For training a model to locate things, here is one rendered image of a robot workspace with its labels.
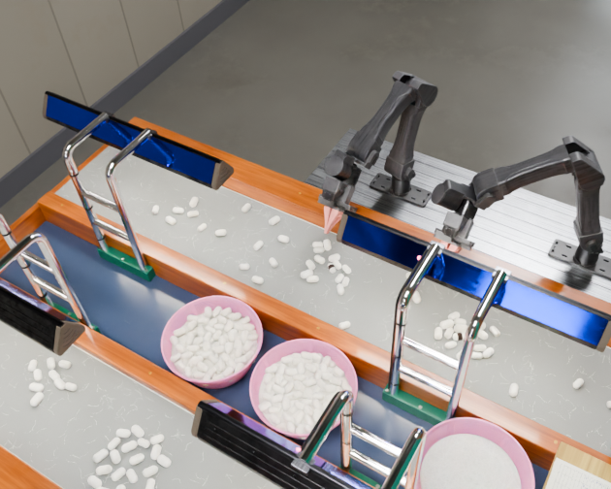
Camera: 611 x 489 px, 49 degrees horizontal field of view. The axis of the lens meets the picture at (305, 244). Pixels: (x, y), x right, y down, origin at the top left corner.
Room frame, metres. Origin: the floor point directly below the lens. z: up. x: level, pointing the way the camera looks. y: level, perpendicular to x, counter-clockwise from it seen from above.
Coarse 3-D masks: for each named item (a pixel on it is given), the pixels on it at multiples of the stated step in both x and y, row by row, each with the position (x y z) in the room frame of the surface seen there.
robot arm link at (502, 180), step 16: (576, 144) 1.23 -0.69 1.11; (528, 160) 1.23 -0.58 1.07; (544, 160) 1.21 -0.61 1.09; (560, 160) 1.19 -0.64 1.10; (576, 160) 1.17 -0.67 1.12; (480, 176) 1.24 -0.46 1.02; (496, 176) 1.22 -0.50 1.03; (512, 176) 1.20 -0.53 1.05; (528, 176) 1.20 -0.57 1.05; (544, 176) 1.20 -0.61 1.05; (576, 176) 1.17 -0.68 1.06; (592, 176) 1.17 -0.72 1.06; (480, 192) 1.19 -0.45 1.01; (496, 192) 1.19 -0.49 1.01
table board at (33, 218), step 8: (96, 152) 1.77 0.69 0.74; (88, 160) 1.74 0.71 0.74; (80, 168) 1.70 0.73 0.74; (32, 208) 1.53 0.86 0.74; (24, 216) 1.49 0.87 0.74; (32, 216) 1.50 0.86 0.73; (40, 216) 1.52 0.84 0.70; (16, 224) 1.46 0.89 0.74; (24, 224) 1.47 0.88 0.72; (32, 224) 1.49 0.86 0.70; (40, 224) 1.51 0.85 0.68; (16, 232) 1.45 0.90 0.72; (24, 232) 1.46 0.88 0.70; (32, 232) 1.48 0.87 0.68; (0, 240) 1.40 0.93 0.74; (16, 240) 1.44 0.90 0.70; (0, 248) 1.39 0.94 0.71; (8, 248) 1.41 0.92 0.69; (0, 256) 1.38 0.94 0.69
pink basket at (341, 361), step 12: (276, 348) 0.93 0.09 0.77; (288, 348) 0.93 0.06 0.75; (300, 348) 0.93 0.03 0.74; (312, 348) 0.93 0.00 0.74; (324, 348) 0.92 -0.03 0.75; (336, 348) 0.91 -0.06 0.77; (264, 360) 0.90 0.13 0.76; (276, 360) 0.91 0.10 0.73; (336, 360) 0.90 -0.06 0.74; (348, 360) 0.87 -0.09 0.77; (264, 372) 0.88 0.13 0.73; (348, 372) 0.85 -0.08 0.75; (252, 384) 0.83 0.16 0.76; (252, 396) 0.80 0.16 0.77; (264, 420) 0.73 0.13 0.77
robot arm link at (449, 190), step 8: (440, 184) 1.24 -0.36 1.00; (448, 184) 1.22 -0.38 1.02; (456, 184) 1.23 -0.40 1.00; (464, 184) 1.24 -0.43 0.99; (472, 184) 1.26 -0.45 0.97; (440, 192) 1.22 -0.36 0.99; (448, 192) 1.21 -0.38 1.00; (456, 192) 1.21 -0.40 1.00; (464, 192) 1.21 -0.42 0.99; (472, 192) 1.23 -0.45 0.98; (432, 200) 1.22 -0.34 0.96; (440, 200) 1.20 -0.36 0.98; (448, 200) 1.20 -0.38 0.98; (456, 200) 1.20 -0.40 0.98; (472, 200) 1.20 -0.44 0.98; (480, 200) 1.18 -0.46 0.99; (488, 200) 1.17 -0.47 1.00; (448, 208) 1.20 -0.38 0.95; (456, 208) 1.20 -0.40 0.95; (480, 208) 1.18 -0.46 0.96
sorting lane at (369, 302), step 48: (96, 192) 1.58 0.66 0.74; (144, 192) 1.56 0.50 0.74; (192, 192) 1.54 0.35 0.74; (192, 240) 1.34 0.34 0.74; (240, 240) 1.33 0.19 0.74; (336, 240) 1.30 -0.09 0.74; (288, 288) 1.13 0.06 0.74; (336, 288) 1.12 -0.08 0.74; (384, 288) 1.11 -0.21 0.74; (432, 288) 1.10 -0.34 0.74; (384, 336) 0.96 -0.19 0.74; (432, 336) 0.95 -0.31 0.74; (528, 336) 0.92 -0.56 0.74; (480, 384) 0.80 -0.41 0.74; (528, 384) 0.79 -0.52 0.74; (576, 432) 0.65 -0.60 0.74
